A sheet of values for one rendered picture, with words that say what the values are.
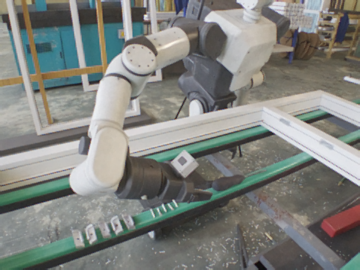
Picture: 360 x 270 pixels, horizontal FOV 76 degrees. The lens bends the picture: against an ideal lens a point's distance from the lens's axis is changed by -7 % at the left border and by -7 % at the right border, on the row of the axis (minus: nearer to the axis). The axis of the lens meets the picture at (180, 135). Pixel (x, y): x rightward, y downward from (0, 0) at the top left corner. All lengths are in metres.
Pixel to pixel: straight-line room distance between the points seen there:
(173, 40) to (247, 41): 0.27
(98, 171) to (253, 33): 0.66
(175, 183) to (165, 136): 0.35
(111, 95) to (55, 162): 0.34
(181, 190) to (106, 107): 0.23
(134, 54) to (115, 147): 0.21
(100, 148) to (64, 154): 0.35
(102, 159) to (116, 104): 0.13
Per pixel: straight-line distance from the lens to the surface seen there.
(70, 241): 0.62
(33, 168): 0.80
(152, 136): 0.83
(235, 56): 0.85
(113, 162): 0.44
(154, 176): 0.50
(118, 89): 0.53
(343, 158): 0.91
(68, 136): 2.77
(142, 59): 0.56
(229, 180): 0.69
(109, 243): 0.62
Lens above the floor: 1.33
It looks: 30 degrees down
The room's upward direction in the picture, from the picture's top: 1 degrees clockwise
